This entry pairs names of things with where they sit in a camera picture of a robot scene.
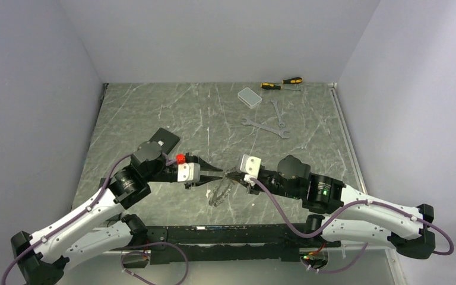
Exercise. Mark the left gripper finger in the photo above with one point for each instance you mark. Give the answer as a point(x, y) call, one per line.
point(204, 179)
point(204, 165)

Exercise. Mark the black flat device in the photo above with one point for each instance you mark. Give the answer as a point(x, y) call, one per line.
point(166, 140)

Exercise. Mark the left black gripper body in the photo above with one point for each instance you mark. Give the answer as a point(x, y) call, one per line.
point(165, 173)

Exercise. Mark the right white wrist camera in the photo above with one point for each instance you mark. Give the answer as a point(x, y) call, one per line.
point(249, 167)

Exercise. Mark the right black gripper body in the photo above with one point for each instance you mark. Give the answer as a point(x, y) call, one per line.
point(270, 180)

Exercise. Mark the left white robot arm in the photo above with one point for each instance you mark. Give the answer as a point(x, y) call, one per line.
point(43, 256)

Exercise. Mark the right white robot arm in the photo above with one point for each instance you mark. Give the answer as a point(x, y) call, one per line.
point(338, 212)

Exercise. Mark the yellow-black screwdriver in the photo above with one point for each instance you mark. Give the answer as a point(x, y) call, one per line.
point(271, 86)
point(292, 81)

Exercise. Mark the near yellow-black screwdriver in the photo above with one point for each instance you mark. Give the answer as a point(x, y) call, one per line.
point(271, 86)

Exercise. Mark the large silver open-end wrench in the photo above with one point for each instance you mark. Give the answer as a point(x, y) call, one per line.
point(282, 133)

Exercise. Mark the small silver open-end wrench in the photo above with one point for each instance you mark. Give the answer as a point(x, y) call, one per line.
point(281, 123)

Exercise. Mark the far yellow-black screwdriver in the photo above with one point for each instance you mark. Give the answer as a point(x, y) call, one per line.
point(292, 81)

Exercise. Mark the white rectangular network switch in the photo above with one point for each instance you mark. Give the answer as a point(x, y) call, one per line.
point(249, 98)

